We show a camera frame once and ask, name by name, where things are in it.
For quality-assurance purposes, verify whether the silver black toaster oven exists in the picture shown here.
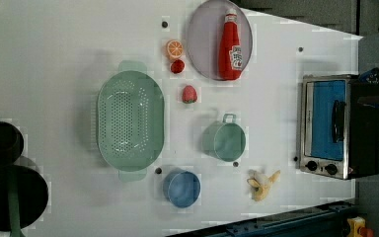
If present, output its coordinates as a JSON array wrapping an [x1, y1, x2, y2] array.
[[299, 74, 379, 180]]

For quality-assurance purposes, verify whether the yellow red clamp object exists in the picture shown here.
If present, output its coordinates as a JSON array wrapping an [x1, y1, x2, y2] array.
[[346, 216, 374, 237]]

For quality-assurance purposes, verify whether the red ketchup bottle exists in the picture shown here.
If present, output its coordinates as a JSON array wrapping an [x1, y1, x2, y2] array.
[[218, 9, 243, 81]]

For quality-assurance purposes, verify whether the peeled banana toy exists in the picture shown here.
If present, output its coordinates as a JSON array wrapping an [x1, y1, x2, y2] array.
[[247, 171, 280, 201]]

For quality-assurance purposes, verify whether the grey round plate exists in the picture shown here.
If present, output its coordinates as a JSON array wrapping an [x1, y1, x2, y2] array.
[[187, 0, 253, 81]]

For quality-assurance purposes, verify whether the red strawberry toy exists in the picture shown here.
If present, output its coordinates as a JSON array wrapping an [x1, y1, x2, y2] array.
[[182, 85, 197, 104]]

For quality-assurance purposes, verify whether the small red fruit toy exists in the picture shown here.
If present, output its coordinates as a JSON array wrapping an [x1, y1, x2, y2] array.
[[170, 59, 185, 74]]

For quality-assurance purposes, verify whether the orange slice toy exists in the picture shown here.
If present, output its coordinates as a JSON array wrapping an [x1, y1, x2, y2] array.
[[166, 39, 184, 60]]

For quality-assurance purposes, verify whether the blue round bowl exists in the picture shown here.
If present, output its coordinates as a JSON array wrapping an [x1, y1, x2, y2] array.
[[163, 169, 201, 208]]

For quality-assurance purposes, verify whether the green oval colander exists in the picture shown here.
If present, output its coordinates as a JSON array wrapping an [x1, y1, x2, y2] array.
[[97, 60, 165, 182]]

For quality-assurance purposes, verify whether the black cylinder lower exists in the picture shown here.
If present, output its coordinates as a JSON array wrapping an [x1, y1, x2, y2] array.
[[0, 165, 49, 232]]

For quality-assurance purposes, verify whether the black cylinder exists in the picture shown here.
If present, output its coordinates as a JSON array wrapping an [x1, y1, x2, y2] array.
[[0, 165, 49, 232], [0, 121, 24, 167]]

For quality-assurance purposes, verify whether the black cylinder upper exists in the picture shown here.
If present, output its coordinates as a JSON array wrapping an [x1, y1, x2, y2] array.
[[0, 121, 24, 167]]

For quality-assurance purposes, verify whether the blue metal frame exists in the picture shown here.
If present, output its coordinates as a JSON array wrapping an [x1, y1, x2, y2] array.
[[169, 201, 357, 237]]

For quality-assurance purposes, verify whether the green cup with handle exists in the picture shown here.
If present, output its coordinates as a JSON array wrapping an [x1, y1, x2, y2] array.
[[201, 113, 246, 162]]

